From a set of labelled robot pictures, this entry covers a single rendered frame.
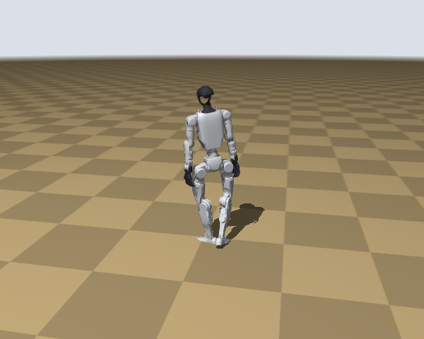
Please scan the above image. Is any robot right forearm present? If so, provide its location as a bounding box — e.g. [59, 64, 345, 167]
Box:
[227, 133, 237, 160]

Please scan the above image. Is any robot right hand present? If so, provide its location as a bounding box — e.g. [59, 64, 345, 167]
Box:
[231, 155, 240, 177]

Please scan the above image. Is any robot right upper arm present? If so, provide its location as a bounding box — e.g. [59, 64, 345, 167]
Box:
[220, 109, 233, 141]

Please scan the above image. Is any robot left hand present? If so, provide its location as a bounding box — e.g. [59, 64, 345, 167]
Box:
[184, 166, 195, 186]

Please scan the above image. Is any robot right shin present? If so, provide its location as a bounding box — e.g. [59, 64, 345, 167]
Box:
[218, 197, 232, 239]

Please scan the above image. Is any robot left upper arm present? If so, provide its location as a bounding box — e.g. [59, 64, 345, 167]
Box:
[185, 114, 198, 148]

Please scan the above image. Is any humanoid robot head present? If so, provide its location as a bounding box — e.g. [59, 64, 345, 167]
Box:
[196, 86, 216, 114]

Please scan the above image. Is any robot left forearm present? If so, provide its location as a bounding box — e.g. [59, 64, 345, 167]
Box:
[183, 141, 193, 171]

